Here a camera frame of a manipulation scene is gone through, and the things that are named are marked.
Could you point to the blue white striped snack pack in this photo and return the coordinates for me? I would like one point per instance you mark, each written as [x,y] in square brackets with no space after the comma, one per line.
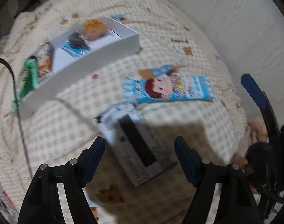
[75,49]

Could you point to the packaged bread bun yellow label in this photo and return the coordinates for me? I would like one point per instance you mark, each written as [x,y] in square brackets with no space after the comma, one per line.
[94,29]

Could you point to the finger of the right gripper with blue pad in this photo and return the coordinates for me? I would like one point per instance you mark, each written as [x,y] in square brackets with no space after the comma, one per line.
[254,88]

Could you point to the grey white biscuit pack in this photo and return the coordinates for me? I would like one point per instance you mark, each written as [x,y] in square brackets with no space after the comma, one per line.
[137,148]

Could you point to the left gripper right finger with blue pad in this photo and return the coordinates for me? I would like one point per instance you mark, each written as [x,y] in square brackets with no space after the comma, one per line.
[189,160]

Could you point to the person's right hand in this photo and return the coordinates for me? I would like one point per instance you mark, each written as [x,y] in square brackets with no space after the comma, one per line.
[255,132]

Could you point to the blue cartoon snack pack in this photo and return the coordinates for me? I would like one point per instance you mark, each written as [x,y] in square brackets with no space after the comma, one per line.
[164,84]

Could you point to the green tube black cap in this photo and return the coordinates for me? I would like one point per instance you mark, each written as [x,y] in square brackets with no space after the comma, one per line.
[28,78]

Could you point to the dark tortoiseshell hair claw clip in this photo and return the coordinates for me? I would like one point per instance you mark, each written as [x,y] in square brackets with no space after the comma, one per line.
[76,41]

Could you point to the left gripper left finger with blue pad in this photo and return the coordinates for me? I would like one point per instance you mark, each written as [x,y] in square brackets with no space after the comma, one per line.
[90,159]

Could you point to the brown cartoon snack bar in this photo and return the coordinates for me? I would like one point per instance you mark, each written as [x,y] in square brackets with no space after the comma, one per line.
[44,64]

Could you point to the white shallow cardboard box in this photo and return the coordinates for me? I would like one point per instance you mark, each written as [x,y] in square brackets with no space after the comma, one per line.
[119,42]

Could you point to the cream checkered bear duvet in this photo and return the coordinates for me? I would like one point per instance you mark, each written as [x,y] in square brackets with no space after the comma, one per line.
[61,128]

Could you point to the green wrapper snack stick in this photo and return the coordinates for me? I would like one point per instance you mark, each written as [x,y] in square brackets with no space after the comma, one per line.
[16,97]

